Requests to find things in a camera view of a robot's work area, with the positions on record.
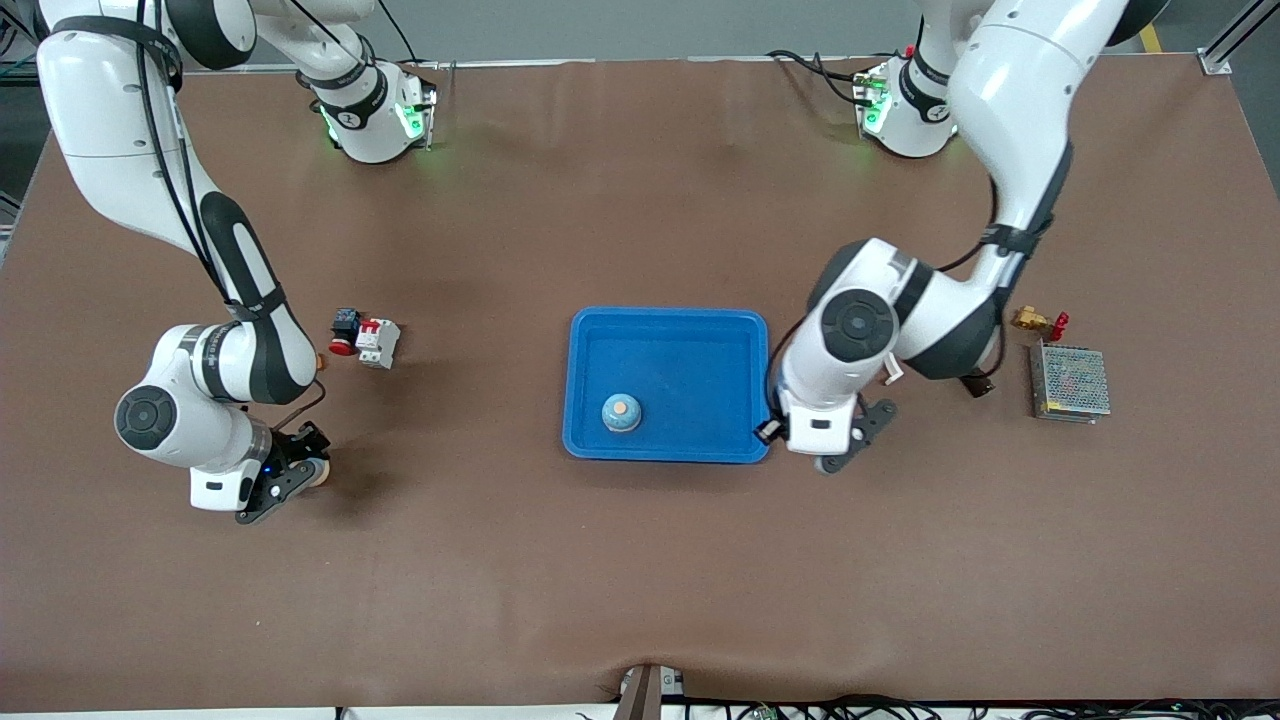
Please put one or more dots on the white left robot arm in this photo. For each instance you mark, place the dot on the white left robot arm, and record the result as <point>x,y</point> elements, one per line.
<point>1010,90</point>

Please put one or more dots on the aluminium frame post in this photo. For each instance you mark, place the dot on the aluminium frame post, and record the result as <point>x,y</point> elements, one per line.
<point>20,40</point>
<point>1215,62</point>

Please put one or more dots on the white circuit breaker red switches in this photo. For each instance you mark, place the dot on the white circuit breaker red switches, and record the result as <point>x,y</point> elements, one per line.
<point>378,343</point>

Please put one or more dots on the brown table mat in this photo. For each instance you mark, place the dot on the brown table mat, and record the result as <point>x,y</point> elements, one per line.
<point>640,560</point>

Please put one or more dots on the long dark brown capacitor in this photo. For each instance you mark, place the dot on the long dark brown capacitor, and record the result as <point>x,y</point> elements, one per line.
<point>977,385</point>

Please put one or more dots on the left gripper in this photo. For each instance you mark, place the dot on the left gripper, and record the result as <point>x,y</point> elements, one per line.
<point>781,428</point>

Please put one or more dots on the red mushroom emergency stop button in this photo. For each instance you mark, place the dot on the red mushroom emergency stop button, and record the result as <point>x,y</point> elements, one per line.
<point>344,330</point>

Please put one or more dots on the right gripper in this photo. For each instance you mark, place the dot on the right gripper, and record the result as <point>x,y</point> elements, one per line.
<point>303,442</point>

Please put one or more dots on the metal table edge bracket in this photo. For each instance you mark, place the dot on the metal table edge bracket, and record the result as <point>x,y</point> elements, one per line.
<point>640,695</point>

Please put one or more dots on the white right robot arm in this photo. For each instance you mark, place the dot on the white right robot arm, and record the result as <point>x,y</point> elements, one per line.
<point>100,120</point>

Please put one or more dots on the perforated metal power supply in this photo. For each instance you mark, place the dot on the perforated metal power supply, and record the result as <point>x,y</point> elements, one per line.
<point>1070,382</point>

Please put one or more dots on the blue desk bell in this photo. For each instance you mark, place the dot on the blue desk bell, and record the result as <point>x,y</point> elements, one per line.
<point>319,472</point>
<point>621,412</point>

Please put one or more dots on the blue plastic tray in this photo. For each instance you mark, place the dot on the blue plastic tray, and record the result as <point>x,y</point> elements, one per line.
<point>670,370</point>

